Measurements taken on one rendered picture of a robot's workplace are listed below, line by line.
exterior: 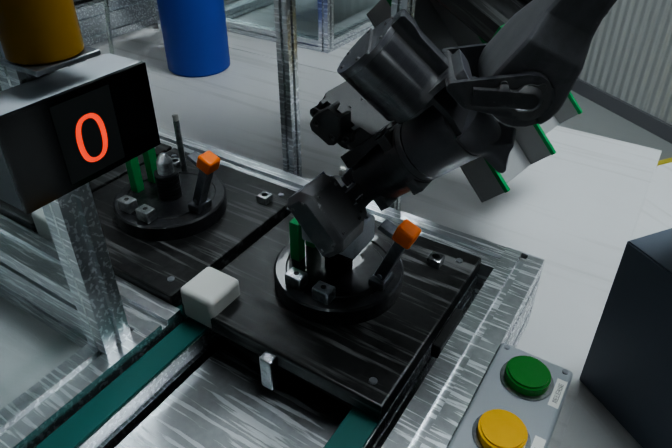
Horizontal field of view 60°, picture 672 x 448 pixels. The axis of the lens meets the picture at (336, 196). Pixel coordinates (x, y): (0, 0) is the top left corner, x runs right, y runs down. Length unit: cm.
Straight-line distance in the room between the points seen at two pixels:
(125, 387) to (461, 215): 57
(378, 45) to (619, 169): 80
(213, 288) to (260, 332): 7
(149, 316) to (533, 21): 47
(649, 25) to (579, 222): 253
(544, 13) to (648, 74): 305
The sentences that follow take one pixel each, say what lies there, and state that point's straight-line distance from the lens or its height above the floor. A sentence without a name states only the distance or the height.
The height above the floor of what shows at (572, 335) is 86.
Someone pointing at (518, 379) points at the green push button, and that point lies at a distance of 57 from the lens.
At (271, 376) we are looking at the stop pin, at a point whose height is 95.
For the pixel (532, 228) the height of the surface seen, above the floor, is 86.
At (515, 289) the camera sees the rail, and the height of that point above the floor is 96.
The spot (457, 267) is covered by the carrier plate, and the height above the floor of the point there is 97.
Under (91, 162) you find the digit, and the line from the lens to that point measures 46.
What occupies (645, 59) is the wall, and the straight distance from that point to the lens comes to 348.
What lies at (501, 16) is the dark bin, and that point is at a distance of 73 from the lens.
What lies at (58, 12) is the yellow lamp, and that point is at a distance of 43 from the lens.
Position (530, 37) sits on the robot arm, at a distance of 43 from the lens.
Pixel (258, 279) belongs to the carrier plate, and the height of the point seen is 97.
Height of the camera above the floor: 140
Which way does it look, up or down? 33 degrees down
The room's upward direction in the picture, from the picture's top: straight up
